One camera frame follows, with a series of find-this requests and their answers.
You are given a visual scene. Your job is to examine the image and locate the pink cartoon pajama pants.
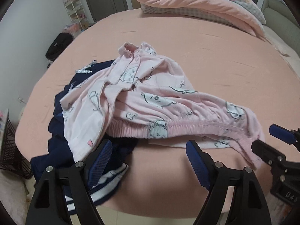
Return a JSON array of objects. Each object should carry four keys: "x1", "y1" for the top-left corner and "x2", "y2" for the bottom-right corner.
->
[{"x1": 59, "y1": 42, "x2": 266, "y2": 169}]

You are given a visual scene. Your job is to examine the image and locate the navy striped garment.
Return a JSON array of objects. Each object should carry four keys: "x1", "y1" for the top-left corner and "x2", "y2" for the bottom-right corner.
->
[{"x1": 31, "y1": 58, "x2": 138, "y2": 205}]

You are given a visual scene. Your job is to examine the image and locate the beige pillow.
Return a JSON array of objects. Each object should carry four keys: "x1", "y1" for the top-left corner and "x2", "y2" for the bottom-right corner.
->
[{"x1": 263, "y1": 25, "x2": 299, "y2": 78}]

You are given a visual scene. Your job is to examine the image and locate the green bed headboard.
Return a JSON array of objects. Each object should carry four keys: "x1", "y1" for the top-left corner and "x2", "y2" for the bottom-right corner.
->
[{"x1": 262, "y1": 0, "x2": 299, "y2": 55}]

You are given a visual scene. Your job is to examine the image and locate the black backpack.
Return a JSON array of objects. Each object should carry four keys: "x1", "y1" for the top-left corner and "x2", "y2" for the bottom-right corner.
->
[{"x1": 45, "y1": 33, "x2": 74, "y2": 62}]

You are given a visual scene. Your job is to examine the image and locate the pink folded quilt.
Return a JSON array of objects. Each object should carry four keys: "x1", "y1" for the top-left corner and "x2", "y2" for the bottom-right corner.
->
[{"x1": 137, "y1": 0, "x2": 266, "y2": 37}]

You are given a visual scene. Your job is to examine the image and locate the white shelf rack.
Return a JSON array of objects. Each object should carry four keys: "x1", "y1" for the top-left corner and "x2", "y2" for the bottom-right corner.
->
[{"x1": 64, "y1": 0, "x2": 89, "y2": 31}]

